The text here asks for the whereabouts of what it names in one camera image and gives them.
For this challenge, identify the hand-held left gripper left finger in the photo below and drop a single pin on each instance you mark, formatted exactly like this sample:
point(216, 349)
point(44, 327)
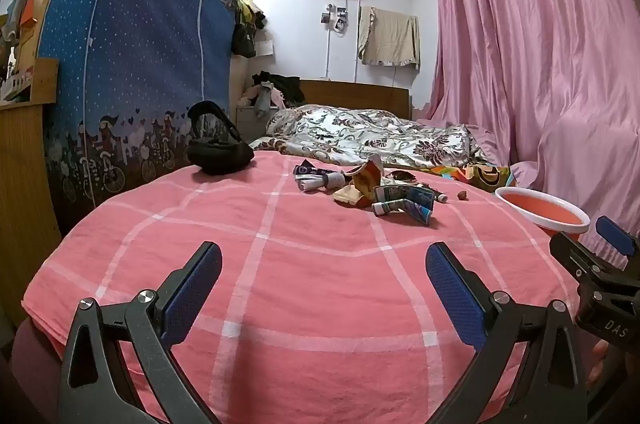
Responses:
point(192, 289)

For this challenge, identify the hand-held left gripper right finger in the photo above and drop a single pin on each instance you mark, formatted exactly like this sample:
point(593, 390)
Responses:
point(452, 289)

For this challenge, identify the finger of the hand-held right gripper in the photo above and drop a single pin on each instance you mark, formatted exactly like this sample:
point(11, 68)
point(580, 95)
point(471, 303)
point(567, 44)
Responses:
point(616, 235)
point(570, 251)

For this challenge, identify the orange basin with white rim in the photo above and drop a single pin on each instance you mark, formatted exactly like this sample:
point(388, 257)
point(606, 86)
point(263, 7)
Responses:
point(540, 210)

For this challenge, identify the small grey tube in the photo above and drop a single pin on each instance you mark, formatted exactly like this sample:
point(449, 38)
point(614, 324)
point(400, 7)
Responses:
point(441, 196)

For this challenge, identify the blue white tube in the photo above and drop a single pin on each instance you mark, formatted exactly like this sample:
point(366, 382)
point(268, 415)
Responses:
point(387, 207)

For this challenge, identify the dark blue wrapper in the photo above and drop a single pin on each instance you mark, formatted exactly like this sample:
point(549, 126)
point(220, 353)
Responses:
point(309, 167)

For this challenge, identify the person's right hand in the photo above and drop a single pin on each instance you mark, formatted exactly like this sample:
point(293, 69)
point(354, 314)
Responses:
point(599, 364)

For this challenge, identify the colourful cartoon blanket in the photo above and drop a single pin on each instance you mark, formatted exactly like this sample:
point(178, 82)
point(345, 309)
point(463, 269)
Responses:
point(480, 176)

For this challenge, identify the grey nightstand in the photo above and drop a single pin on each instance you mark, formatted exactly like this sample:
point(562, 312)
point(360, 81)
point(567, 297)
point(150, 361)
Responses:
point(245, 123)

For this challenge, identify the person's leg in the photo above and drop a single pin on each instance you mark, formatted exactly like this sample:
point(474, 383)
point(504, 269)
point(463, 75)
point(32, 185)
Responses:
point(30, 379)

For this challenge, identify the floral quilt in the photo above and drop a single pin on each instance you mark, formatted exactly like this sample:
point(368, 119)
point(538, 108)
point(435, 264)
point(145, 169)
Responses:
point(350, 129)

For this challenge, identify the wooden desk shelf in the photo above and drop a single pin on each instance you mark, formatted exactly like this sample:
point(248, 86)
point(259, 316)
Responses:
point(25, 179)

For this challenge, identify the pink curtain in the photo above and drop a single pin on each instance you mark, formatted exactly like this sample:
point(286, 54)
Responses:
point(525, 54)

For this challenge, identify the wooden headboard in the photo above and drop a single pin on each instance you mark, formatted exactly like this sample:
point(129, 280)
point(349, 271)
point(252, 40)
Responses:
point(350, 94)

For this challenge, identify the pile of clothes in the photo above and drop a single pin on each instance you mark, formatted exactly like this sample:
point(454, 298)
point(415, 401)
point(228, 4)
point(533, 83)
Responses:
point(280, 87)

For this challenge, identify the blue dotted fabric wardrobe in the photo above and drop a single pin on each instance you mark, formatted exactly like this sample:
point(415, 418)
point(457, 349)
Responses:
point(140, 54)

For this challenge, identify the black hanging bag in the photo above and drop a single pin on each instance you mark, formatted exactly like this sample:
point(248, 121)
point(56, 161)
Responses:
point(243, 42)

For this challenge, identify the beige hanging cloth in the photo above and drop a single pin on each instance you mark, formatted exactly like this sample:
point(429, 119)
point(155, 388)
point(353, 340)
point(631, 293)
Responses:
point(390, 37)

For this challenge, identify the hanging clothes bundle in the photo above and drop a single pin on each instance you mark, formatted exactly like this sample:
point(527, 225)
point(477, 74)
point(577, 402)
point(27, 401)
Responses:
point(250, 9)

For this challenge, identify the orange box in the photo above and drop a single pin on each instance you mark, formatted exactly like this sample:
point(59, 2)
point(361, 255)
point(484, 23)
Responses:
point(30, 7)

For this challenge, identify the white paper on wall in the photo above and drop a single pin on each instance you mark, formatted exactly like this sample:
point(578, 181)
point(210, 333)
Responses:
point(265, 47)

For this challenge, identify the photos on wall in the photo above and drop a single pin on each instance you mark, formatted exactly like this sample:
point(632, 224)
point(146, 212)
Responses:
point(340, 23)

